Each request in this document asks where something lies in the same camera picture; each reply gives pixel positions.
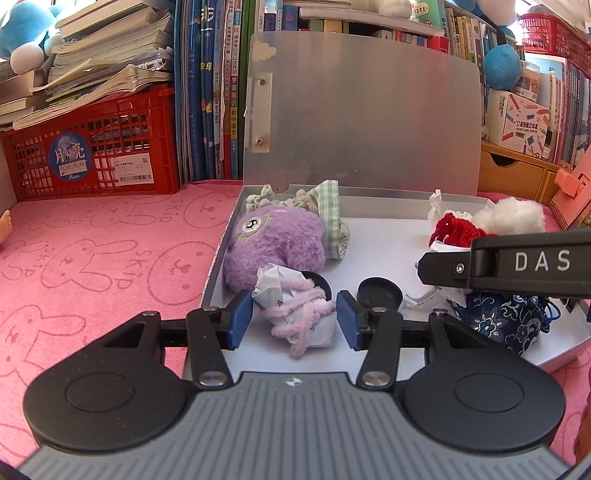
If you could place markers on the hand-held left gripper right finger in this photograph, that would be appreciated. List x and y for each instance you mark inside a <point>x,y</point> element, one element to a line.
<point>348,318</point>

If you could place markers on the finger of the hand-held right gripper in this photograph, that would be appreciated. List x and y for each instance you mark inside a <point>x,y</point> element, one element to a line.
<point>445,270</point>

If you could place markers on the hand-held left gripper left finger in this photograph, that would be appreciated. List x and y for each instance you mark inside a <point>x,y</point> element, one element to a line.
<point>240,318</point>

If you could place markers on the white paper sheet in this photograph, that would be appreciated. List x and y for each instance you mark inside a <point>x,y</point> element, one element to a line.
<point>429,297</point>

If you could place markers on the black round lid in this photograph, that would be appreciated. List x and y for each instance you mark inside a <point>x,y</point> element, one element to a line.
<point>378,293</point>

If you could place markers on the red crochet piece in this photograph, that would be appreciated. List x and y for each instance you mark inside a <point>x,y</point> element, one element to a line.
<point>455,230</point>

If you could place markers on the white packet with pink yarn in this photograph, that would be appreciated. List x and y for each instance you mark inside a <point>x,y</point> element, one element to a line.
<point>270,288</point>

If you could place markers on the black round container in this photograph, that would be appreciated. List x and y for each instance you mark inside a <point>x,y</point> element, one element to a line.
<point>321,282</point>

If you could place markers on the pale pink yarn piece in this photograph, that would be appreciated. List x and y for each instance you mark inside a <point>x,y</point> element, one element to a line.
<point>295,302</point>

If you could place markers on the white tissue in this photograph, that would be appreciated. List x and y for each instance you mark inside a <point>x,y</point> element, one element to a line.
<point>435,207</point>

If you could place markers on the purple plush toy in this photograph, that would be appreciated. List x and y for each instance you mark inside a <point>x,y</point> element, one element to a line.
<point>277,240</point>

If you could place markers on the green checkered cloth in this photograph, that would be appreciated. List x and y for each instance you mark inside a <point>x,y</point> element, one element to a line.
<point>330,217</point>

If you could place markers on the grey file box with lid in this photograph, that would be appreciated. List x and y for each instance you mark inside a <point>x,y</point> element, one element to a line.
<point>360,115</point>

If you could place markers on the pink triangular toy house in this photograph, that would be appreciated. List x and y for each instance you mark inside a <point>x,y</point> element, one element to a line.
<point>575,198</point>

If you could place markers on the wooden drawer organiser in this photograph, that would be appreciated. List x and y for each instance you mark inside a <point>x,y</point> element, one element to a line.
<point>508,170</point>

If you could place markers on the label printer box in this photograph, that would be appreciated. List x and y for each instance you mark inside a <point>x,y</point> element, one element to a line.
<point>521,120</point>

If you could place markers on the row of colourful shelf books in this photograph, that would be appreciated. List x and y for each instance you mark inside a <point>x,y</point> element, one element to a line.
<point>572,115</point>

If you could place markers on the pink rabbit print blanket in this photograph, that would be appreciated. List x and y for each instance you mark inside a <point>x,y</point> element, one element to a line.
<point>92,277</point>

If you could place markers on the round blue plush ball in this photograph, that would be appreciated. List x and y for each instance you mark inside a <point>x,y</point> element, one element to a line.
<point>501,64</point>

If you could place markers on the red plastic crate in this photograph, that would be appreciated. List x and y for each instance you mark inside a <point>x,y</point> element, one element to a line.
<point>138,134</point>

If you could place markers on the row of blue books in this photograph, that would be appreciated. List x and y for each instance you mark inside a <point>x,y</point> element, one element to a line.
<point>207,92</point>

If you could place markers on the red plastic basket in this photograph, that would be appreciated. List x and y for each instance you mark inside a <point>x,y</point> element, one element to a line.
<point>554,27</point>

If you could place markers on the blue and white plush toy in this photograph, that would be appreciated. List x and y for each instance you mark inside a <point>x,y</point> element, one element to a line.
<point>496,11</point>

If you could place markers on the flat stacked shelf books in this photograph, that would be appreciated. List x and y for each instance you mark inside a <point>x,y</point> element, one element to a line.
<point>346,18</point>

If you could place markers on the stack of worn books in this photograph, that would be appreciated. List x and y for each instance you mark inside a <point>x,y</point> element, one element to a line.
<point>115,60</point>

